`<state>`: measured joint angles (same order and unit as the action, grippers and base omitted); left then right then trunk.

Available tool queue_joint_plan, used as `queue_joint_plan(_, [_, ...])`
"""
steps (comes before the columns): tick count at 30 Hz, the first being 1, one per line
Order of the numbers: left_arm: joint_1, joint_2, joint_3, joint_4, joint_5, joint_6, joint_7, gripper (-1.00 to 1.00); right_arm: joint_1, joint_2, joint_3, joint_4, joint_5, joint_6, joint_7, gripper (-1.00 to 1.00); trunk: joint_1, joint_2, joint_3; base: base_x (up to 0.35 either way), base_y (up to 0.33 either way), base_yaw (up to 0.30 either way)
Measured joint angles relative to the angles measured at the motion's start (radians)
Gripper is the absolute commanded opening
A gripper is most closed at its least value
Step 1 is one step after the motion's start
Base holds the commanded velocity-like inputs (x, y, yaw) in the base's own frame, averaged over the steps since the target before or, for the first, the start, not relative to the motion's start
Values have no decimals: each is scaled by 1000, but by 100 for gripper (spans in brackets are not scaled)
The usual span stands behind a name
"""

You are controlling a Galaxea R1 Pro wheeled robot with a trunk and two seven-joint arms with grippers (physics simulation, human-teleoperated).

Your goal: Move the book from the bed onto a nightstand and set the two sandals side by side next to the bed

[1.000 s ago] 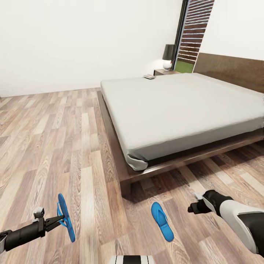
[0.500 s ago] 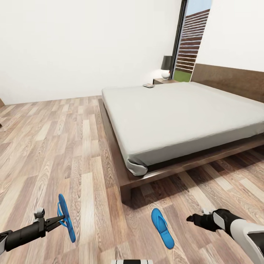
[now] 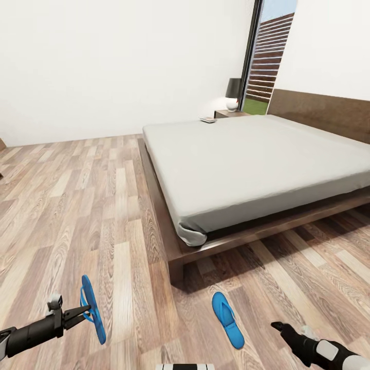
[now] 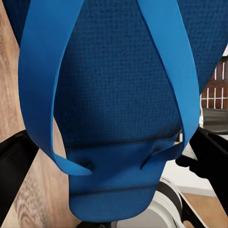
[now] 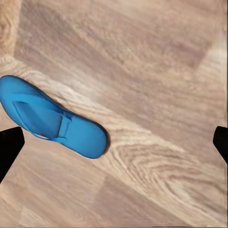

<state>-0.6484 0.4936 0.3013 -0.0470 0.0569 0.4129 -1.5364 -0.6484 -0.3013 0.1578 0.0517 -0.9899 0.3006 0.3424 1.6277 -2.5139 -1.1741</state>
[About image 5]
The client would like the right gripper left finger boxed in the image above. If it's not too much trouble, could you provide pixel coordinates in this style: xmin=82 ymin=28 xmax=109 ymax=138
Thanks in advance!
xmin=0 ymin=126 xmax=25 ymax=184

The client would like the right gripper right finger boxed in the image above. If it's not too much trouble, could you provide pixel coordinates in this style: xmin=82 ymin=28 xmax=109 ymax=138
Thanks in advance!
xmin=213 ymin=126 xmax=228 ymax=165

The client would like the sandal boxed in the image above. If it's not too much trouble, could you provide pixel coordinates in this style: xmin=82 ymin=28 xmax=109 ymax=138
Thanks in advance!
xmin=0 ymin=75 xmax=108 ymax=160

